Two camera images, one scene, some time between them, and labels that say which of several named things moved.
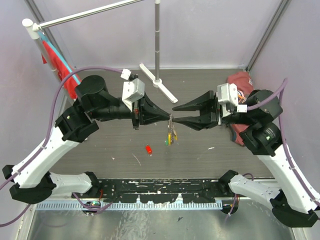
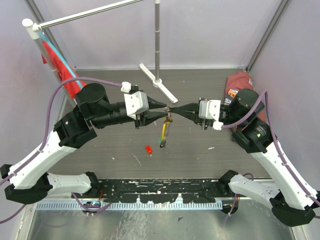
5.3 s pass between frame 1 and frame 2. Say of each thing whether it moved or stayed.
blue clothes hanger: stayed
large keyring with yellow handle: moved
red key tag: stayed
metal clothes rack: stayed
